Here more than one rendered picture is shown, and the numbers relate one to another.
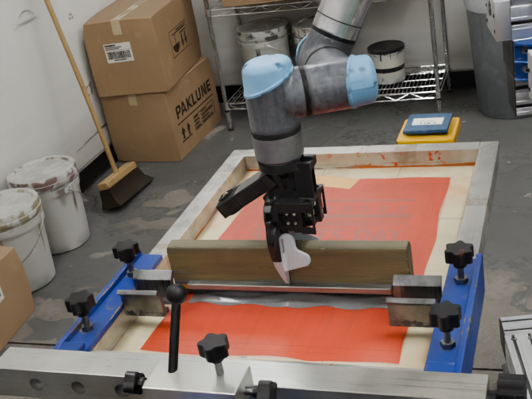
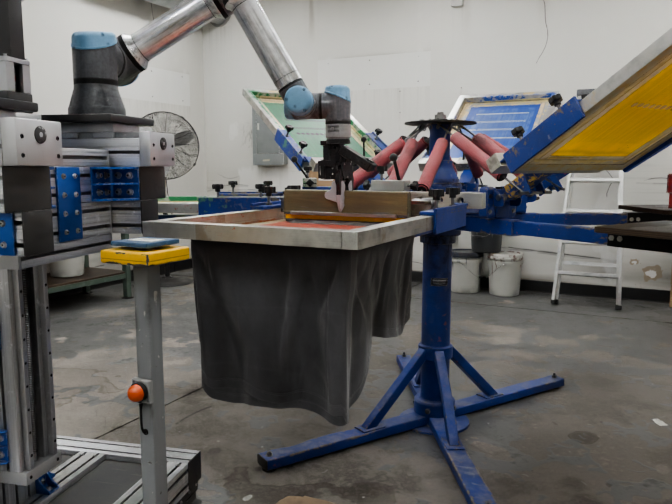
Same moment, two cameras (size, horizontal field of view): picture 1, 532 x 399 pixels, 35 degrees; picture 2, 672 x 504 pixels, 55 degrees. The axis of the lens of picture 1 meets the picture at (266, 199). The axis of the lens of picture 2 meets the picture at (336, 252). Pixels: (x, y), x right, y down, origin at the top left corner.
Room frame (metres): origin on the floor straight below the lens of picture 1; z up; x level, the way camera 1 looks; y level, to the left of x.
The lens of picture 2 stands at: (3.11, 0.10, 1.12)
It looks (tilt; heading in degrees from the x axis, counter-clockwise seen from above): 8 degrees down; 184
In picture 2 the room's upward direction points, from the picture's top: straight up
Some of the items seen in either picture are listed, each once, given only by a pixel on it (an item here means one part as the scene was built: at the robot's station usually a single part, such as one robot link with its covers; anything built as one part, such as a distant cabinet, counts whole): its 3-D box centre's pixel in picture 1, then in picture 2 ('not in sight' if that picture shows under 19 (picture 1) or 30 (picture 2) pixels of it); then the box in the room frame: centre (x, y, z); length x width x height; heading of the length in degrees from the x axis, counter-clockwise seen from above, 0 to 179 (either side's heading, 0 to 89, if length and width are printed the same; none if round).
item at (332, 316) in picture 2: not in sight; (266, 326); (1.61, -0.18, 0.74); 0.45 x 0.03 x 0.43; 67
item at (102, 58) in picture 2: not in sight; (95, 55); (1.35, -0.69, 1.42); 0.13 x 0.12 x 0.14; 2
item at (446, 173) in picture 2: not in sight; (437, 271); (0.36, 0.34, 0.67); 0.39 x 0.39 x 1.35
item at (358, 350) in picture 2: not in sight; (382, 314); (1.47, 0.10, 0.74); 0.46 x 0.04 x 0.42; 157
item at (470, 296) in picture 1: (456, 327); (282, 211); (1.01, -0.23, 0.97); 0.30 x 0.05 x 0.07; 157
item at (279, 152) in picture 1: (279, 144); (337, 132); (1.21, -0.03, 1.22); 0.08 x 0.08 x 0.05
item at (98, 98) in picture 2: not in sight; (96, 98); (1.36, -0.69, 1.31); 0.15 x 0.15 x 0.10
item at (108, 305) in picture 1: (115, 313); (444, 217); (1.22, 0.28, 0.97); 0.30 x 0.05 x 0.07; 157
